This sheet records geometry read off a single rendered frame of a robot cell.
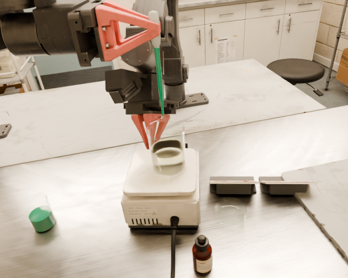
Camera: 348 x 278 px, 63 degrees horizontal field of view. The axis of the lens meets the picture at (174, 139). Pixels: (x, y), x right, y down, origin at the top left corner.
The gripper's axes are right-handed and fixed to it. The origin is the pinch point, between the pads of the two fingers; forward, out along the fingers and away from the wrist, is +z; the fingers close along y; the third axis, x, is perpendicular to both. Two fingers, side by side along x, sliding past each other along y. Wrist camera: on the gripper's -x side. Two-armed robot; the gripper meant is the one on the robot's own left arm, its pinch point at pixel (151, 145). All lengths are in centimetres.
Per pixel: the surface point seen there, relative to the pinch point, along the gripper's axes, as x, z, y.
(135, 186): -12.1, 5.8, 6.3
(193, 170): -4.7, 3.6, 12.9
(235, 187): 4.0, 7.8, 17.0
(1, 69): 64, -51, -201
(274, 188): 7.3, 7.8, 23.4
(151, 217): -9.9, 11.2, 7.8
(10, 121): -2, -6, -55
